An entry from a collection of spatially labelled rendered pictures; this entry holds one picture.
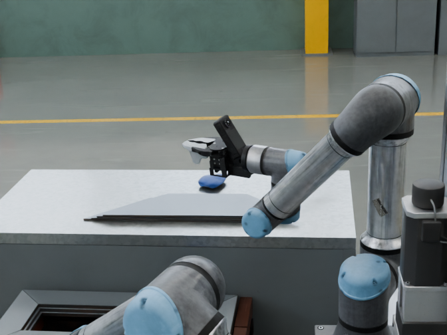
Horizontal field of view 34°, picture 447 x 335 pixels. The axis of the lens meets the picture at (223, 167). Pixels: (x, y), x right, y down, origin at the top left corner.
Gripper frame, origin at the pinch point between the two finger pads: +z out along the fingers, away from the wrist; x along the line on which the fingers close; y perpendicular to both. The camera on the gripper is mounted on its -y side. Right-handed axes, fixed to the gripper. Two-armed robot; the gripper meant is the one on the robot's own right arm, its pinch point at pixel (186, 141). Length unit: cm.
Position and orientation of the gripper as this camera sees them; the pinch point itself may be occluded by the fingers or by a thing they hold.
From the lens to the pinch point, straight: 202.1
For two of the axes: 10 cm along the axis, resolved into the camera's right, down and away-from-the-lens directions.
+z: -8.6, -1.4, 4.8
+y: 1.1, 8.8, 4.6
